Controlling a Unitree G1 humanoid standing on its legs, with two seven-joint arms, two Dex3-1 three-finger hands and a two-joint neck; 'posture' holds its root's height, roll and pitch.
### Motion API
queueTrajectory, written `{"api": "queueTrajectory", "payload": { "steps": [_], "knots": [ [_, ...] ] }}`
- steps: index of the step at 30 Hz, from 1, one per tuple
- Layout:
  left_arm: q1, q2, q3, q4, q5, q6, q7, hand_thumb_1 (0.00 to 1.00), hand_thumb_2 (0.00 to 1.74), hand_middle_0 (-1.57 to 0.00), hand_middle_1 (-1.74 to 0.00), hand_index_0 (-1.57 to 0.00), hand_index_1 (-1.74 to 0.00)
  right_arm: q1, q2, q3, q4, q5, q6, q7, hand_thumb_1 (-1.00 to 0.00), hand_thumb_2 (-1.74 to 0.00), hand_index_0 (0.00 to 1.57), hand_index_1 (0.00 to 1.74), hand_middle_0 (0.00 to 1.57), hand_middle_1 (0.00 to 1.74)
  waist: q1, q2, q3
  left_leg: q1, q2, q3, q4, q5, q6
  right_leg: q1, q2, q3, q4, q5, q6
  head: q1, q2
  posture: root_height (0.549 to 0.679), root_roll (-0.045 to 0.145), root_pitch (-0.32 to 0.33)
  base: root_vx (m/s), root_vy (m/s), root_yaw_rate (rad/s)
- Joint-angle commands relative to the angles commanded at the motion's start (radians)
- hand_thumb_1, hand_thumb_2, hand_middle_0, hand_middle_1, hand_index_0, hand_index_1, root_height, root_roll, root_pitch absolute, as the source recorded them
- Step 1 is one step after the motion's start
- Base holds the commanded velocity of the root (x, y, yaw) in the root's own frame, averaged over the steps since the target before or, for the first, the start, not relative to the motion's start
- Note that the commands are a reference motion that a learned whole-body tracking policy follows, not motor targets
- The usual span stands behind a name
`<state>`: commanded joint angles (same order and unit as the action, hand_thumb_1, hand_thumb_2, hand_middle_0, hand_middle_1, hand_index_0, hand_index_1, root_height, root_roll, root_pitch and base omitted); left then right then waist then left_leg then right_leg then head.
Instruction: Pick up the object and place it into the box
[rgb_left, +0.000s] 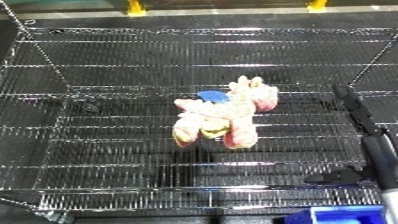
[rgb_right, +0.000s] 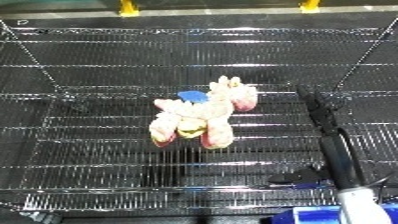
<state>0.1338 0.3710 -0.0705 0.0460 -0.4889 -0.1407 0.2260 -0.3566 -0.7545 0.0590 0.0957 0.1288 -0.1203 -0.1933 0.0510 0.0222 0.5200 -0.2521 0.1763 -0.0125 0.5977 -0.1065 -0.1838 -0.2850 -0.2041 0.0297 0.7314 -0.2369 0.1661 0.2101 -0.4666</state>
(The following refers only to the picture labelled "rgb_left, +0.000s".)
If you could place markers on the pink soft toy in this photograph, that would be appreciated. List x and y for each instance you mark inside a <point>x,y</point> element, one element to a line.
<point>237,113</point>

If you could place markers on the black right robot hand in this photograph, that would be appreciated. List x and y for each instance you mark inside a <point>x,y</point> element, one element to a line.
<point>379,150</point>

